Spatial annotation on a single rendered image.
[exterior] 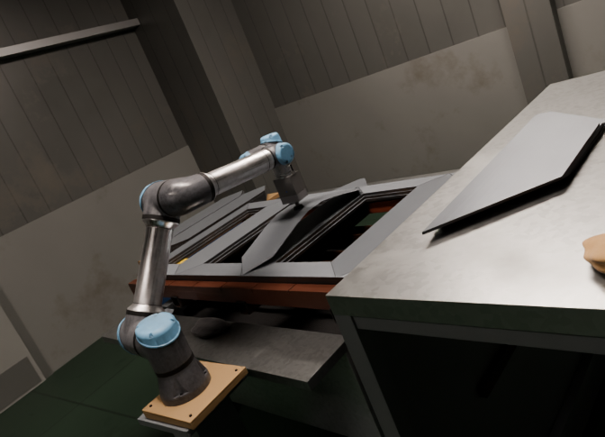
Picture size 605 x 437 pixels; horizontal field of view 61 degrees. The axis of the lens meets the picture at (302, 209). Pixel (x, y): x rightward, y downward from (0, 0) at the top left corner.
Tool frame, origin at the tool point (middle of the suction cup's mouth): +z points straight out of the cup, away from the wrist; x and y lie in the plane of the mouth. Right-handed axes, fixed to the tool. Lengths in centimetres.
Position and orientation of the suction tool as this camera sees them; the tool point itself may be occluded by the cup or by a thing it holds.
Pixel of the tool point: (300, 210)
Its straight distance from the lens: 201.5
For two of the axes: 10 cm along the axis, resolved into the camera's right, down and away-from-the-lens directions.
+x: -5.2, 4.2, -7.4
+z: 3.7, 8.9, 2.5
